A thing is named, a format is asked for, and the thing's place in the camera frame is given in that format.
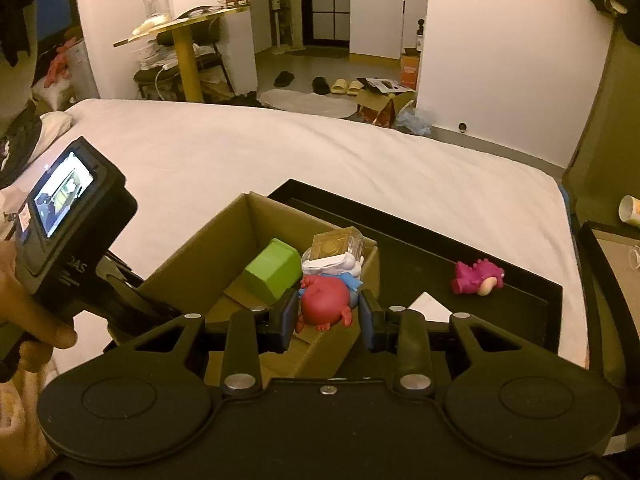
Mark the white bag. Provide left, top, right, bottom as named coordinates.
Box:
left=32, top=80, right=71, bottom=111

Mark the person's left hand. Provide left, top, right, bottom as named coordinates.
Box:
left=0, top=240, right=78, bottom=361

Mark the open brown floor carton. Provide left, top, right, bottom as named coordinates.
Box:
left=356, top=77, right=416, bottom=128

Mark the printed paper cup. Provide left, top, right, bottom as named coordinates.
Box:
left=619, top=195, right=640, bottom=228

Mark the orange box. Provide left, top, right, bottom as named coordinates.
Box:
left=400, top=51, right=420, bottom=90

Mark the green hexagonal box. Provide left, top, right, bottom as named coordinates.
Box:
left=243, top=238, right=304, bottom=306

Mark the black chair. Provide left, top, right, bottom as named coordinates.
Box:
left=155, top=6, right=233, bottom=93

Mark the white kitchen cabinet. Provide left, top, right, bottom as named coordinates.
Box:
left=349, top=0, right=429, bottom=60

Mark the blue cloth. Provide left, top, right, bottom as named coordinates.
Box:
left=35, top=0, right=76, bottom=41

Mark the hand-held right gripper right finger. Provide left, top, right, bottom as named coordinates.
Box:
left=360, top=291, right=544, bottom=395

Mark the dark bag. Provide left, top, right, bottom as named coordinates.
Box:
left=0, top=100, right=43, bottom=188

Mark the black tray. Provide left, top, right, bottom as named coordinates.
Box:
left=267, top=178, right=564, bottom=358

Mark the white appliance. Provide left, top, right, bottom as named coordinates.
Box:
left=62, top=37, right=101, bottom=101

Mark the black-framed glass door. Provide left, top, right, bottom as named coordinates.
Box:
left=301, top=0, right=358, bottom=47

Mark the dark round stool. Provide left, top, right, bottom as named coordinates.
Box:
left=134, top=65, right=183, bottom=101

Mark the round table with yellow leg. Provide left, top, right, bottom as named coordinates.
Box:
left=114, top=7, right=251, bottom=103

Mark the white floor rug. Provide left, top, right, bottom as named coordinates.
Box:
left=258, top=87, right=356, bottom=120

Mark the blue plastic bag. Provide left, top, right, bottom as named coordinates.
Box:
left=395, top=105, right=433, bottom=136

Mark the cardboard box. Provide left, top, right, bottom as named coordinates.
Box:
left=137, top=191, right=381, bottom=386

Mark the pink toy figure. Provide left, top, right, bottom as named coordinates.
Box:
left=451, top=258, right=505, bottom=296

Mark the red plush toy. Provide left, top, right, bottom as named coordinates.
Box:
left=44, top=40, right=81, bottom=88

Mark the olive high-back chair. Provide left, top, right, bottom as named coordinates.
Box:
left=561, top=25, right=640, bottom=386

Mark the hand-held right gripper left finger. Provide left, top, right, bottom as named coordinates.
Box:
left=105, top=291, right=300, bottom=395

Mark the small white card block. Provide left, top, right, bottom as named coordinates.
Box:
left=407, top=291, right=452, bottom=323

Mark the small red doll figure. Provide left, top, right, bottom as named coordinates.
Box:
left=295, top=252, right=365, bottom=333

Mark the white pillow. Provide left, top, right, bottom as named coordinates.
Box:
left=40, top=109, right=73, bottom=136

